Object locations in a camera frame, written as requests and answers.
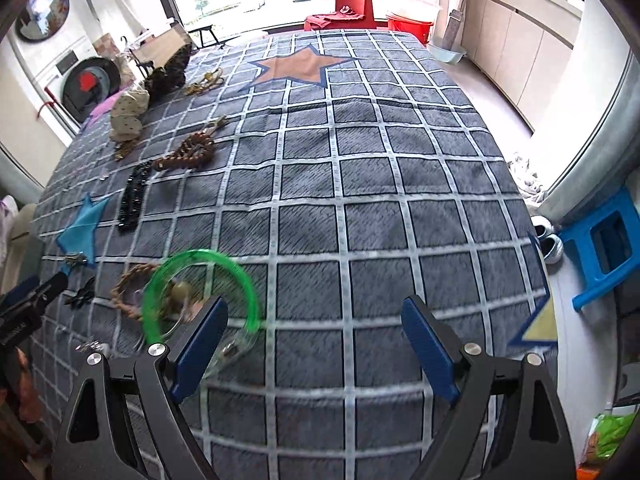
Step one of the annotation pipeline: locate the grey plaid star blanket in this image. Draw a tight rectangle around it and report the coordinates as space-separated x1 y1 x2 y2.
30 29 560 480

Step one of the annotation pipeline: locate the grey leaning board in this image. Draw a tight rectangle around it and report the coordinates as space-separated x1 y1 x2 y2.
440 9 466 49

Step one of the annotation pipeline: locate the black coil bow hair tie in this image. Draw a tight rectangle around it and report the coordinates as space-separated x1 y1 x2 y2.
64 276 97 309

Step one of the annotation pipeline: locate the person's left hand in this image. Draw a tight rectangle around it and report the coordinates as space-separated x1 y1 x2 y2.
0 347 45 443

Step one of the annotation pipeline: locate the red cloth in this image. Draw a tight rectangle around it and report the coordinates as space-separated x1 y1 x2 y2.
304 7 366 32

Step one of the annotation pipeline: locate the white sheer curtain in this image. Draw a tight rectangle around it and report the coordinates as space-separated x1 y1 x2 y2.
77 0 173 43

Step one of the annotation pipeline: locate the white crumpled cloth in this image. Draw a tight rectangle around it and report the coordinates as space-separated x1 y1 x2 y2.
507 154 549 209

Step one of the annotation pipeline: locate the black bead necklace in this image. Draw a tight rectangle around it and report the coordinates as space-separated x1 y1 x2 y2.
117 159 156 232

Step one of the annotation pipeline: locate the red bucket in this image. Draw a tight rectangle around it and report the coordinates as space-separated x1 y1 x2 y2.
386 7 435 44

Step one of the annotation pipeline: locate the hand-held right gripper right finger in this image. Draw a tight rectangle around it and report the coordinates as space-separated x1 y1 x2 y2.
402 295 578 480

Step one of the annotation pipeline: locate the brown braided bracelet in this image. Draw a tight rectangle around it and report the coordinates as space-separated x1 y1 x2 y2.
111 262 166 319

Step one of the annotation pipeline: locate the green plastic bangle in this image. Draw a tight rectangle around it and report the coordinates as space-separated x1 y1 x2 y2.
141 249 261 345

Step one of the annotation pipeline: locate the white dryer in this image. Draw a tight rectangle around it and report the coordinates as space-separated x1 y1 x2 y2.
10 0 88 68

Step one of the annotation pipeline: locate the gold tassel necklace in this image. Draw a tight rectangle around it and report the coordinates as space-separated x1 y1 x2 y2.
185 67 224 97

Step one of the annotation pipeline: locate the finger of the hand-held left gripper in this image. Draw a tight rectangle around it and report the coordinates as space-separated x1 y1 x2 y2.
29 271 70 311
0 275 42 307

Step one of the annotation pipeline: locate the silver rhinestone hair pin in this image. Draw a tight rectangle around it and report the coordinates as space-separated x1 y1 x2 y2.
75 340 113 357

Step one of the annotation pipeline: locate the brown wooden bead necklace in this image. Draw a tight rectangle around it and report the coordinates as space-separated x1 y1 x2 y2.
152 116 230 172

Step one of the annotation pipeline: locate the green plastic bag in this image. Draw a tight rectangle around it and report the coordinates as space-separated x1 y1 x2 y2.
585 410 639 467

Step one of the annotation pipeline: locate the red plastic chair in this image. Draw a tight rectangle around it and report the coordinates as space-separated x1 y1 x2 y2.
304 0 379 32

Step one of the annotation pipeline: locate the light blue basin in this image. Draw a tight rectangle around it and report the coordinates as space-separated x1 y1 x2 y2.
427 42 469 65

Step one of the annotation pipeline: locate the blue plastic stool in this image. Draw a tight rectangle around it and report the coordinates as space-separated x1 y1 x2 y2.
557 187 640 314

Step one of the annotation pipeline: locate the clear plastic hair claw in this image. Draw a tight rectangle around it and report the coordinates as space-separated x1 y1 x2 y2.
145 280 262 381

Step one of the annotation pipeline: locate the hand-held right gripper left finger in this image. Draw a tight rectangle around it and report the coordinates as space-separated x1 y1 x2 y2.
50 296 231 480

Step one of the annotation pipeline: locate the beige dotted scrunchie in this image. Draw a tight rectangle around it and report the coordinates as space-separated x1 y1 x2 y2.
109 114 143 142
112 87 151 117

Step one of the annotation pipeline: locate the pink cloth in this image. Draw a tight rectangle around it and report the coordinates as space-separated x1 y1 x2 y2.
85 92 124 127

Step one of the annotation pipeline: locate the white wall cabinet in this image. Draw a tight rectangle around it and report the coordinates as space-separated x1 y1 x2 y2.
460 0 587 134

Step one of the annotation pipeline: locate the beige folding chair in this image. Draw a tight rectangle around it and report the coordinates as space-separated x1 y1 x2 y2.
127 21 222 70

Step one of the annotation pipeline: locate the white washing machine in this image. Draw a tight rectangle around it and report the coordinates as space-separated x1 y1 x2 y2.
35 35 123 126

